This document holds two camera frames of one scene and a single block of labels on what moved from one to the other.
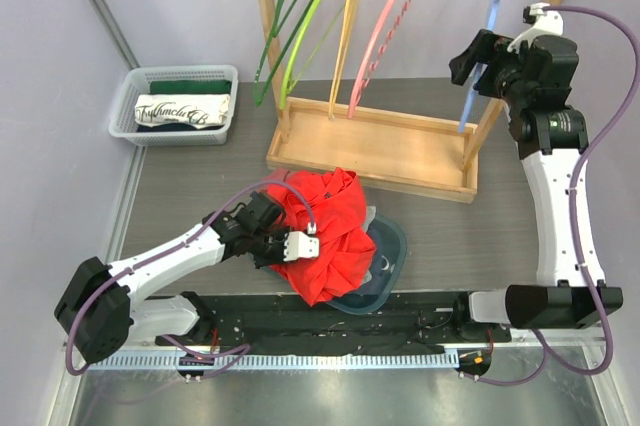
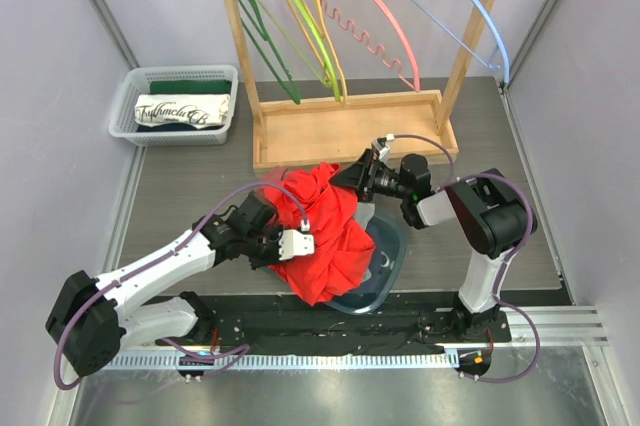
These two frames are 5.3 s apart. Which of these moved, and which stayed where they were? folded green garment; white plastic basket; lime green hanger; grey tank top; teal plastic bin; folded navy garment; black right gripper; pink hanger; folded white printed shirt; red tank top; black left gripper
Moved: grey tank top; pink hanger; lime green hanger; black right gripper
Stayed: red tank top; white plastic basket; folded white printed shirt; teal plastic bin; folded green garment; black left gripper; folded navy garment
